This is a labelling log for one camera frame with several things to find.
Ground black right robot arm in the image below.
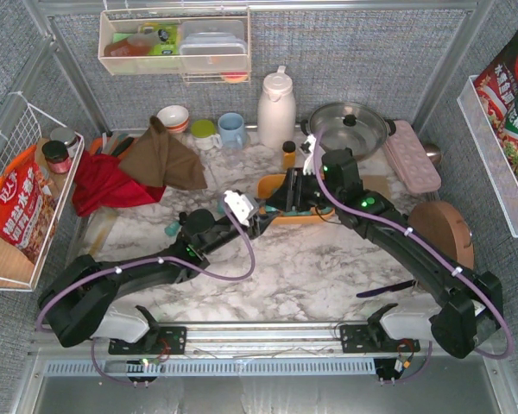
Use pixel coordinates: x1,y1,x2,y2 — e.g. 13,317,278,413
266,149,511,359

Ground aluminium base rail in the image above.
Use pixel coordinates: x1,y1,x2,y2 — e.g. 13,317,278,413
29,317,401,359

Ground orange plastic basket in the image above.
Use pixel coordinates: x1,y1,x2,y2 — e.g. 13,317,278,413
256,173,334,226

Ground orange bottle in rack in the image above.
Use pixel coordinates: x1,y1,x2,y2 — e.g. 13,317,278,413
104,34,160,58

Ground blue mug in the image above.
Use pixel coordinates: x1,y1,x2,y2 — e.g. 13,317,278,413
218,112,248,149

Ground steel pot with lid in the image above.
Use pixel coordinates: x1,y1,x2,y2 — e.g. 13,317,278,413
300,103,396,161

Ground white mesh basket right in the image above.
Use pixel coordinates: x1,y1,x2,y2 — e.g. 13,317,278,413
457,75,518,238

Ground red seasoning packet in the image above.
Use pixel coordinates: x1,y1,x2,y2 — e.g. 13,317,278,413
473,29,518,130

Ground pink egg tray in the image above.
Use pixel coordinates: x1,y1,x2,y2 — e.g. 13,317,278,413
382,120,441,194

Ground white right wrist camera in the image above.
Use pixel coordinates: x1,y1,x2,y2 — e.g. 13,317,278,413
300,134,320,175

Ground clear plastic containers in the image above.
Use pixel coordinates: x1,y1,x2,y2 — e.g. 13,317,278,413
178,19,248,73

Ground glass jar silver lid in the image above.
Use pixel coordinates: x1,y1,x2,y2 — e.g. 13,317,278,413
50,127,79,158

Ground brown cloth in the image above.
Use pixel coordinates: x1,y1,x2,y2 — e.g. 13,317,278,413
118,116,207,191

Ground green package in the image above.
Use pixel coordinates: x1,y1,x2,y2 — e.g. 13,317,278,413
138,22,180,56

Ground white wire basket left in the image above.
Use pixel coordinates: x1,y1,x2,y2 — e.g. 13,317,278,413
0,91,85,292

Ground orange snack bag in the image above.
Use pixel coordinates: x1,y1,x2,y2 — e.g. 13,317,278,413
0,145,57,264

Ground green lidded white cup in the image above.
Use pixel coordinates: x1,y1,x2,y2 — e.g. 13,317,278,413
191,119,222,151

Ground white orange striped bowl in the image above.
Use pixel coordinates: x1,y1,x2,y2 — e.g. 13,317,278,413
156,105,189,134

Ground round wooden board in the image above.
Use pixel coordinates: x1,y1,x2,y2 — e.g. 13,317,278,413
408,201,475,269

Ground orange juice bottle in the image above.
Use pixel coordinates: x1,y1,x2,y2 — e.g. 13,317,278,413
281,141,296,171

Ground steel round object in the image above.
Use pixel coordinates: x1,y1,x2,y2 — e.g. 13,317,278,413
422,142,443,166

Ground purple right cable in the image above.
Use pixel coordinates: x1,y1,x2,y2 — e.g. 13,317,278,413
311,125,515,385

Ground white thermos jug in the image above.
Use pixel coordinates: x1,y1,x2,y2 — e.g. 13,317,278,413
257,66,296,149

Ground red jar black lid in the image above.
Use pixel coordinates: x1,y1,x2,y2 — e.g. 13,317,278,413
41,141,72,174

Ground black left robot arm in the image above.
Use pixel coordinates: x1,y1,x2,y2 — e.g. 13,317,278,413
36,209,278,348

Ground cream wall rack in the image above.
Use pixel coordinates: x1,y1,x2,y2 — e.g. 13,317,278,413
98,7,251,84

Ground red cloth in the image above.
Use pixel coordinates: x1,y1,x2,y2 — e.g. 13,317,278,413
72,150,166,217

